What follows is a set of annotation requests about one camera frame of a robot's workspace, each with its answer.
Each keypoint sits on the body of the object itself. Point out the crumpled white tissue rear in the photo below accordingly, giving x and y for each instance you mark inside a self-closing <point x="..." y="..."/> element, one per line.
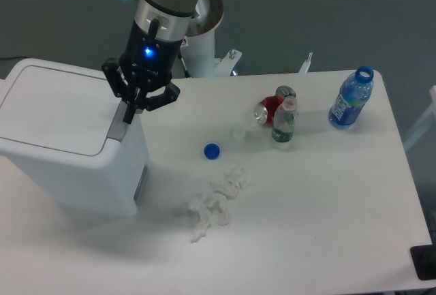
<point x="234" y="180"/>

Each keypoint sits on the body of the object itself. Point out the black device at table edge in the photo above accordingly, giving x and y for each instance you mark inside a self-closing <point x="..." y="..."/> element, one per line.
<point x="423" y="257"/>

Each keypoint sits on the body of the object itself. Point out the blue plastic drink bottle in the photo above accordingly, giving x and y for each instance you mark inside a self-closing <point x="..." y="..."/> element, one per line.
<point x="353" y="94"/>

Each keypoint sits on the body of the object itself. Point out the crumpled white tissue front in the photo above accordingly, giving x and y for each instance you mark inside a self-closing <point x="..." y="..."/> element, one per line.
<point x="211" y="207"/>

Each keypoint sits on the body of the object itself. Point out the crushed red soda can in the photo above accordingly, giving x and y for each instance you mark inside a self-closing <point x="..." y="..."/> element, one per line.
<point x="265" y="110"/>

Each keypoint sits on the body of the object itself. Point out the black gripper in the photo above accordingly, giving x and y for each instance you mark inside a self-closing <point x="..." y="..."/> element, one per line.
<point x="146" y="65"/>

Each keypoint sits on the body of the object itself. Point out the small clear green-label bottle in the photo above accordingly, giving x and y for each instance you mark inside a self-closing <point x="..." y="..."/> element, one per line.
<point x="284" y="121"/>

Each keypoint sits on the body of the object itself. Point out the white push-lid trash can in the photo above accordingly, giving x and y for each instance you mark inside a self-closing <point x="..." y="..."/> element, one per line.
<point x="63" y="127"/>

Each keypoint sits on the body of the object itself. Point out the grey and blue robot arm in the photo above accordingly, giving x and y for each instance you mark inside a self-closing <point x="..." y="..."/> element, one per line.
<point x="165" y="19"/>

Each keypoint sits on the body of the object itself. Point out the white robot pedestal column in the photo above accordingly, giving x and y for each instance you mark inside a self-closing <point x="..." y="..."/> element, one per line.
<point x="197" y="54"/>

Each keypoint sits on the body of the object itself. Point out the white frame at right edge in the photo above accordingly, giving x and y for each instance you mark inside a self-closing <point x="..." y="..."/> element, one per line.
<point x="423" y="123"/>

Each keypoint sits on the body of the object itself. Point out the blue bottle cap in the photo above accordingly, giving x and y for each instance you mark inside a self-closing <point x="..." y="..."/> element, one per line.
<point x="212" y="151"/>

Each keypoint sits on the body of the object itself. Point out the crumpled white tissue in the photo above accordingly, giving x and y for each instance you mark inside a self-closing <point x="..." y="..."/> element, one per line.
<point x="211" y="207"/>
<point x="234" y="180"/>

